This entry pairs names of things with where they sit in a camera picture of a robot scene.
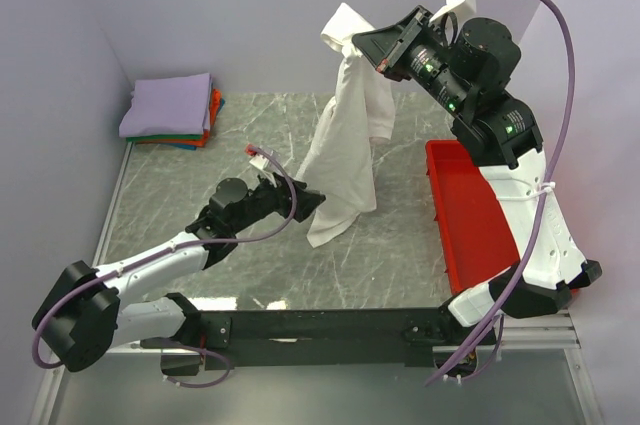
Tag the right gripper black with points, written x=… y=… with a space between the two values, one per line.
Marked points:
x=384 y=46

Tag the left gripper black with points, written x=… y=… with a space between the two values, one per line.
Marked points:
x=306 y=200

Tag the white t shirt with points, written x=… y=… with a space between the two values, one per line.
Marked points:
x=360 y=114

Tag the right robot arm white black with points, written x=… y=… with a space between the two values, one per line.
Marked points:
x=467 y=77

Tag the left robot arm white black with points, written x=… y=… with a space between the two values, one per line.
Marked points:
x=90 y=310

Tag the folded green t shirt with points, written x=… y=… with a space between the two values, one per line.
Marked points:
x=189 y=139

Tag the black base bar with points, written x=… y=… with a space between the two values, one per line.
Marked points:
x=259 y=338

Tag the folded lilac t shirt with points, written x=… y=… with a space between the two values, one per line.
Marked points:
x=169 y=106

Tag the red plastic bin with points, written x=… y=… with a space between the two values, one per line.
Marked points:
x=501 y=227

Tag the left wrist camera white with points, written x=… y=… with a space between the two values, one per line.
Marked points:
x=262 y=165

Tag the aluminium frame rail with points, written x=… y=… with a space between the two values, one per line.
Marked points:
x=556 y=332

